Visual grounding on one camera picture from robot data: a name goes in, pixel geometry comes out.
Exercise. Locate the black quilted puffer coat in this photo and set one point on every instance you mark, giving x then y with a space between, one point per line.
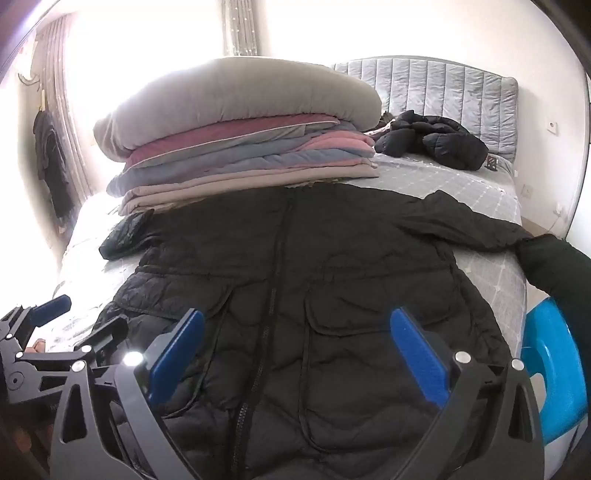
298 376

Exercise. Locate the blue plastic stool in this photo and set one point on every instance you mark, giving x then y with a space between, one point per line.
549 349

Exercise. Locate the beige folded blanket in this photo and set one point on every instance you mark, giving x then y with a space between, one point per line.
164 195

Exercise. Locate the patterned grey curtain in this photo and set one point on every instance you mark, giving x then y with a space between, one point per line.
53 64

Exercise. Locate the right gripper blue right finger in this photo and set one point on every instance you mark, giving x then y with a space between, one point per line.
451 381

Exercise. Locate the maroon folded blanket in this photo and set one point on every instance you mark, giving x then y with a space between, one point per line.
227 134

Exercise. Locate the pink folded blanket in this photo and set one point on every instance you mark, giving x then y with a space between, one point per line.
339 148

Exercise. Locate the white wall socket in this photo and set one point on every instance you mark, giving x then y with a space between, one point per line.
552 126

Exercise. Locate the grey quilted headboard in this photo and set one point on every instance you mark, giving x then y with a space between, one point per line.
485 103

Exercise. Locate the small black puffer jacket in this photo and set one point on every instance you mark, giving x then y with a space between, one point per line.
442 139

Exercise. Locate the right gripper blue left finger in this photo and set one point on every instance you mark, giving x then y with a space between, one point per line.
148 379

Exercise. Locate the dark clothes on hanger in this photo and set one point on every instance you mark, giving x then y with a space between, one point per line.
51 168

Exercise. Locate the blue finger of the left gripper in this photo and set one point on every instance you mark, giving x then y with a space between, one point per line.
49 311

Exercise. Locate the grey folded duvet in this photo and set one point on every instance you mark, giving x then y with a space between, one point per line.
229 89

